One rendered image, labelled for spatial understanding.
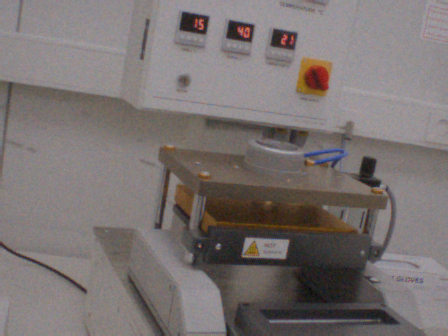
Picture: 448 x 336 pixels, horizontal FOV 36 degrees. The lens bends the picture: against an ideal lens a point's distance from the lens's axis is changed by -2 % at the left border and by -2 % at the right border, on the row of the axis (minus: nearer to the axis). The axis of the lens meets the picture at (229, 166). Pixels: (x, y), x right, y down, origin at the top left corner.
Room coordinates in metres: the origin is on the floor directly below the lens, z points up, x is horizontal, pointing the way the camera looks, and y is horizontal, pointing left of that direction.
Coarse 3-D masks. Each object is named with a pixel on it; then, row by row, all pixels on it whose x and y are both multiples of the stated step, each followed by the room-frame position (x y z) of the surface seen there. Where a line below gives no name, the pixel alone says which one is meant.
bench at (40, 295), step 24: (0, 264) 1.29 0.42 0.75; (24, 264) 1.32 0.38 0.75; (48, 264) 1.35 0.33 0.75; (72, 264) 1.37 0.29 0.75; (0, 288) 1.18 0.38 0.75; (24, 288) 1.20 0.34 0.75; (48, 288) 1.22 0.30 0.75; (72, 288) 1.25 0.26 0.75; (24, 312) 1.10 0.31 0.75; (48, 312) 1.12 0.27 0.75; (72, 312) 1.14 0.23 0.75
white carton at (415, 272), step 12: (384, 264) 1.41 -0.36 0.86; (396, 264) 1.41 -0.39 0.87; (408, 264) 1.43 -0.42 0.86; (420, 264) 1.44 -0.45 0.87; (432, 264) 1.45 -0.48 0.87; (396, 276) 1.36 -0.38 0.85; (408, 276) 1.37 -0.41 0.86; (420, 276) 1.37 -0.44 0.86; (432, 276) 1.38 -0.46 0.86; (444, 276) 1.39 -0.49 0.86; (408, 288) 1.37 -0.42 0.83; (420, 288) 1.38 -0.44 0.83; (432, 288) 1.38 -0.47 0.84; (444, 288) 1.39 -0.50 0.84; (420, 300) 1.38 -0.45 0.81; (432, 300) 1.38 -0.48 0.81; (444, 300) 1.39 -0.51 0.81
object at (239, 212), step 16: (176, 192) 0.96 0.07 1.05; (192, 192) 0.93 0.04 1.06; (176, 208) 0.95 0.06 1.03; (208, 208) 0.86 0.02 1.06; (224, 208) 0.88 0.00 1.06; (240, 208) 0.89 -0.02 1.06; (256, 208) 0.91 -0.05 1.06; (272, 208) 0.91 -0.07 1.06; (288, 208) 0.94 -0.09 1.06; (304, 208) 0.96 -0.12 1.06; (320, 208) 0.98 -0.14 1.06; (208, 224) 0.83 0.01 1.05; (224, 224) 0.82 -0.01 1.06; (240, 224) 0.82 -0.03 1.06; (256, 224) 0.83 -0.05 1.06; (272, 224) 0.84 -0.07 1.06; (288, 224) 0.86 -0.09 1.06; (304, 224) 0.87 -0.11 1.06; (320, 224) 0.89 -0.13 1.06; (336, 224) 0.90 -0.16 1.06
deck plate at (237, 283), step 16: (112, 240) 1.05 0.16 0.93; (128, 240) 1.06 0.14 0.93; (112, 256) 0.98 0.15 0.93; (128, 256) 0.99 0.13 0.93; (208, 272) 0.98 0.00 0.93; (224, 272) 1.00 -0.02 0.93; (240, 272) 1.01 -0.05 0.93; (256, 272) 1.02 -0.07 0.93; (272, 272) 1.04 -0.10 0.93; (288, 272) 1.05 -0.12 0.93; (128, 288) 0.87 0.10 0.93; (224, 288) 0.93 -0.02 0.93; (240, 288) 0.94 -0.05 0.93; (256, 288) 0.95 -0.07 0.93; (272, 288) 0.96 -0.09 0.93; (288, 288) 0.98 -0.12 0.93; (304, 288) 0.99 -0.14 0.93; (144, 304) 0.82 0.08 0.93; (224, 304) 0.87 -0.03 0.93; (144, 320) 0.78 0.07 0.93
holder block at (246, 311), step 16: (240, 304) 0.72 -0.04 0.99; (256, 304) 0.73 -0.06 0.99; (272, 304) 0.74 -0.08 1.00; (288, 304) 0.75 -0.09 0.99; (304, 304) 0.76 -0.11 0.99; (320, 304) 0.76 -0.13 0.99; (336, 304) 0.77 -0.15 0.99; (352, 304) 0.78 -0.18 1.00; (368, 304) 0.79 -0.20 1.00; (384, 304) 0.80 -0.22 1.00; (240, 320) 0.71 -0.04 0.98; (256, 320) 0.68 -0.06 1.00; (272, 320) 0.72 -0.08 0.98; (288, 320) 0.73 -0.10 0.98; (304, 320) 0.74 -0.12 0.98; (320, 320) 0.75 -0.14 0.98; (336, 320) 0.76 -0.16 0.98; (352, 320) 0.77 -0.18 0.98; (368, 320) 0.77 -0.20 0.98; (384, 320) 0.77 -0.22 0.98; (400, 320) 0.76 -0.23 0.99
